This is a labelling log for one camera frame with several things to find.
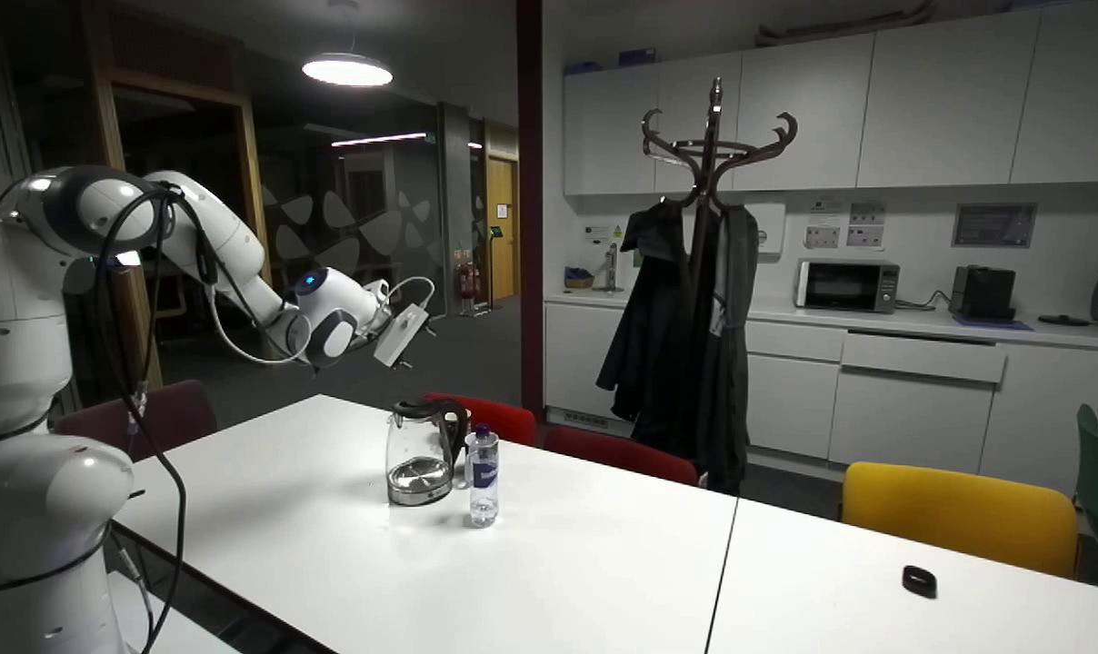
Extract glass electric kettle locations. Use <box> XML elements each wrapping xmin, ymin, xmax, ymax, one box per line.
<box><xmin>386</xmin><ymin>400</ymin><xmax>464</xmax><ymax>510</ymax></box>

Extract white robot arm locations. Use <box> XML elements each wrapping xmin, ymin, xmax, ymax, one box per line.
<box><xmin>0</xmin><ymin>167</ymin><xmax>396</xmax><ymax>368</ymax></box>

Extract black hanging coat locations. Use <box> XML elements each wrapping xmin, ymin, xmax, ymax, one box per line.
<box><xmin>596</xmin><ymin>202</ymin><xmax>758</xmax><ymax>496</ymax></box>

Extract clear plastic water bottle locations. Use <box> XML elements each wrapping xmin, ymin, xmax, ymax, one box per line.
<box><xmin>464</xmin><ymin>427</ymin><xmax>498</xmax><ymax>527</ymax></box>

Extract wooden coat stand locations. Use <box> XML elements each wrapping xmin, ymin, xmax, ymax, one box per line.
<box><xmin>640</xmin><ymin>79</ymin><xmax>799</xmax><ymax>216</ymax></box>

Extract white lower kitchen cabinets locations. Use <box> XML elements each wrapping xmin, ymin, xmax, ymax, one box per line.
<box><xmin>543</xmin><ymin>295</ymin><xmax>1098</xmax><ymax>500</ymax></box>

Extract white kitchen cabinets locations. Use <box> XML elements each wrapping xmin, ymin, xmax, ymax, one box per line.
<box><xmin>564</xmin><ymin>0</ymin><xmax>1098</xmax><ymax>198</ymax></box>
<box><xmin>543</xmin><ymin>295</ymin><xmax>1098</xmax><ymax>500</ymax></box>

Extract microwave oven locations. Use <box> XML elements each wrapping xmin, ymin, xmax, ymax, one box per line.
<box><xmin>794</xmin><ymin>263</ymin><xmax>897</xmax><ymax>313</ymax></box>

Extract round ceiling lamp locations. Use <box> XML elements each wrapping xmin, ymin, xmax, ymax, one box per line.
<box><xmin>302</xmin><ymin>53</ymin><xmax>394</xmax><ymax>87</ymax></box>

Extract dark red chair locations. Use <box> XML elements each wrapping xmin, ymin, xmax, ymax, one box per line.
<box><xmin>56</xmin><ymin>378</ymin><xmax>218</xmax><ymax>461</ymax></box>

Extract black coffee machine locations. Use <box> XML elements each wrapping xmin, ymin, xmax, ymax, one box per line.
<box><xmin>949</xmin><ymin>265</ymin><xmax>1016</xmax><ymax>325</ymax></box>

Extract small black object on table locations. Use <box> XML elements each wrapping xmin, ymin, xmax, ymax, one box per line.
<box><xmin>902</xmin><ymin>563</ymin><xmax>939</xmax><ymax>599</ymax></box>

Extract yellow chair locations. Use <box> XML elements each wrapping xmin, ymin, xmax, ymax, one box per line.
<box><xmin>841</xmin><ymin>461</ymin><xmax>1079</xmax><ymax>577</ymax></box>

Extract white upper kitchen cabinets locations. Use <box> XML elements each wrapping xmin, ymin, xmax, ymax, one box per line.
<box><xmin>564</xmin><ymin>0</ymin><xmax>1098</xmax><ymax>198</ymax></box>

